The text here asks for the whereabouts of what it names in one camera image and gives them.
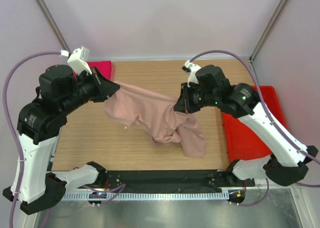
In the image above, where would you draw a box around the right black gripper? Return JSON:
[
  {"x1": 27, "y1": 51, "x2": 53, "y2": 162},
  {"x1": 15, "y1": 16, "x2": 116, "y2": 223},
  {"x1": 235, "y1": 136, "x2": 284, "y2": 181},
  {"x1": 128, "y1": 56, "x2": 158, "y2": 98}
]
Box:
[{"x1": 174, "y1": 81, "x2": 219, "y2": 114}]

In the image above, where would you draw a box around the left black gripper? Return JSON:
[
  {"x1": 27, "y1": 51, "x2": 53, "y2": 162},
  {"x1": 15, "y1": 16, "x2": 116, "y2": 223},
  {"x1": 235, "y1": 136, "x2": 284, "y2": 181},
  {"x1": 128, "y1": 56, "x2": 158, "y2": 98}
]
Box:
[{"x1": 58, "y1": 65, "x2": 119, "y2": 116}]

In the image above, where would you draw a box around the dusty pink t shirt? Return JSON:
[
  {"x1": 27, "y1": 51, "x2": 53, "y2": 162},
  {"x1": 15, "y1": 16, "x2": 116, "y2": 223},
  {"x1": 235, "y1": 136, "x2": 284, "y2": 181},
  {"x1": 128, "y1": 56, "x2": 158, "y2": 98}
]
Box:
[{"x1": 103, "y1": 83, "x2": 206, "y2": 158}]

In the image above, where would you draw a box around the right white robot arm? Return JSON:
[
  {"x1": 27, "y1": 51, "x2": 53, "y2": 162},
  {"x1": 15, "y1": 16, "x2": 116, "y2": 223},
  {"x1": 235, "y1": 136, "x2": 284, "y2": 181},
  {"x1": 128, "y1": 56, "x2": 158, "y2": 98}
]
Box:
[{"x1": 174, "y1": 62, "x2": 318, "y2": 186}]

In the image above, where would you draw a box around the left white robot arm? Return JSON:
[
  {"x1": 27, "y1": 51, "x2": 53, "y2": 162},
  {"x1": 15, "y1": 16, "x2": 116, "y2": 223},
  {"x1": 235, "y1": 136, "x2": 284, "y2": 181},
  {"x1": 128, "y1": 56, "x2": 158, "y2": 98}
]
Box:
[{"x1": 3, "y1": 65, "x2": 120, "y2": 215}]

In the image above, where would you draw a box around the folded magenta t shirt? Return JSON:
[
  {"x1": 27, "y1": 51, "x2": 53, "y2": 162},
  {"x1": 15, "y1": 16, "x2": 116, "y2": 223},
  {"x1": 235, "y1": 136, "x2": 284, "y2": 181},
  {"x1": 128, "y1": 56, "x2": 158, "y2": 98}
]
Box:
[{"x1": 88, "y1": 60, "x2": 116, "y2": 81}]

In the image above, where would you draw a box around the red plastic bin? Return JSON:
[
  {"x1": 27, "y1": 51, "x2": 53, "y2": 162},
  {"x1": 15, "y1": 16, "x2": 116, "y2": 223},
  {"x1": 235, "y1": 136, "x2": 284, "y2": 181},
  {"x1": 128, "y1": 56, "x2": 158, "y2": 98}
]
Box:
[{"x1": 222, "y1": 85, "x2": 287, "y2": 162}]

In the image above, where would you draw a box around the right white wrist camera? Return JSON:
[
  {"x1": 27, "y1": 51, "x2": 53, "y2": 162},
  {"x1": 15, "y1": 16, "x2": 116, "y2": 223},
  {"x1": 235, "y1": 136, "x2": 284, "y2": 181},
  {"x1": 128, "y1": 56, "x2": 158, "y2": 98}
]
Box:
[{"x1": 182, "y1": 60, "x2": 201, "y2": 87}]

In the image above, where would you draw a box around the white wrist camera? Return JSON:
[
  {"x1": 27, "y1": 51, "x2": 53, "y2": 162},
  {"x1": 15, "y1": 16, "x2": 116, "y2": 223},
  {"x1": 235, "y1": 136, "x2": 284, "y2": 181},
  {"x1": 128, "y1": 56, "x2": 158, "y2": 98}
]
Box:
[
  {"x1": 60, "y1": 46, "x2": 92, "y2": 75},
  {"x1": 182, "y1": 60, "x2": 201, "y2": 87}
]

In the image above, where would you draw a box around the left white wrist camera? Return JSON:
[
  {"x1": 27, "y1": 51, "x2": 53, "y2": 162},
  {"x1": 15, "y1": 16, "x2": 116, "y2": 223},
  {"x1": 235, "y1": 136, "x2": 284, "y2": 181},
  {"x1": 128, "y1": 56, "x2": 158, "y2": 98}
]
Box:
[{"x1": 60, "y1": 46, "x2": 92, "y2": 75}]

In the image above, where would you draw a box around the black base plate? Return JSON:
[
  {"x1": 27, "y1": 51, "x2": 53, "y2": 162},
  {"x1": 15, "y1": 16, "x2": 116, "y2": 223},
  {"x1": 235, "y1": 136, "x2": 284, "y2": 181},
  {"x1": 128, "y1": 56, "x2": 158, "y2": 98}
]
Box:
[{"x1": 88, "y1": 170, "x2": 255, "y2": 194}]

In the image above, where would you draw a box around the white slotted cable duct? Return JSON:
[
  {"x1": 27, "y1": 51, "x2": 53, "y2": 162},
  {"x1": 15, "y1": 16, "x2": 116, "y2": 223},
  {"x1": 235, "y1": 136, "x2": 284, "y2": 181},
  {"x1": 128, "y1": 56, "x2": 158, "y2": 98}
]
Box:
[{"x1": 62, "y1": 190, "x2": 229, "y2": 201}]

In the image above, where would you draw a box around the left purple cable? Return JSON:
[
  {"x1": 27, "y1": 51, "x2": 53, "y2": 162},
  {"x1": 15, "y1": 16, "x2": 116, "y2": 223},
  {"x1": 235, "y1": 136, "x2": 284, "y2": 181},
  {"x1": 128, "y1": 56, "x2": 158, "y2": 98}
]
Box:
[{"x1": 3, "y1": 51, "x2": 63, "y2": 228}]

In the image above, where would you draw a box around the purple cable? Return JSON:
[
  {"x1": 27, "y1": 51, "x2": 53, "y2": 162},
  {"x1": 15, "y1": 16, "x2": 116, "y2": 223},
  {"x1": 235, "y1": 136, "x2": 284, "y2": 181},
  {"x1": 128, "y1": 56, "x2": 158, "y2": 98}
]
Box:
[
  {"x1": 3, "y1": 51, "x2": 63, "y2": 228},
  {"x1": 188, "y1": 49, "x2": 320, "y2": 188}
]

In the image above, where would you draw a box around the right aluminium frame post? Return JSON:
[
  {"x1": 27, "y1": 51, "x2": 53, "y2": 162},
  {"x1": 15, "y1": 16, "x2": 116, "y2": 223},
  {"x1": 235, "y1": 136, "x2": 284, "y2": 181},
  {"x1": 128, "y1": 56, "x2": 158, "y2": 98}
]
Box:
[{"x1": 249, "y1": 0, "x2": 290, "y2": 64}]

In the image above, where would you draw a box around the aluminium frame post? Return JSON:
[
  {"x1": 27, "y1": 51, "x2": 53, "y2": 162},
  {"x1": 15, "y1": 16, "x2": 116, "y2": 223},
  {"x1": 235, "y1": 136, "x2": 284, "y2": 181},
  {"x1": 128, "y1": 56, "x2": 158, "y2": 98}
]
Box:
[
  {"x1": 249, "y1": 0, "x2": 290, "y2": 64},
  {"x1": 35, "y1": 0, "x2": 70, "y2": 50}
]

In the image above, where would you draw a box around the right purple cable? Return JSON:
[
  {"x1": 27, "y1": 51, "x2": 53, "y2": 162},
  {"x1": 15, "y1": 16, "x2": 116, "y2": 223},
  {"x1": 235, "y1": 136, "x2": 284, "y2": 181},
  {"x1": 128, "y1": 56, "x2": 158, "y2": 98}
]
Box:
[{"x1": 188, "y1": 49, "x2": 320, "y2": 188}]

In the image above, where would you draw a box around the left aluminium frame post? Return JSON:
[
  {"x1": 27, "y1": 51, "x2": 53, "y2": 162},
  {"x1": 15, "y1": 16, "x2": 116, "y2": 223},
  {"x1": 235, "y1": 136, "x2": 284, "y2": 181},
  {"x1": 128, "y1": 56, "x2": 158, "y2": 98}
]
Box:
[{"x1": 35, "y1": 0, "x2": 70, "y2": 50}]

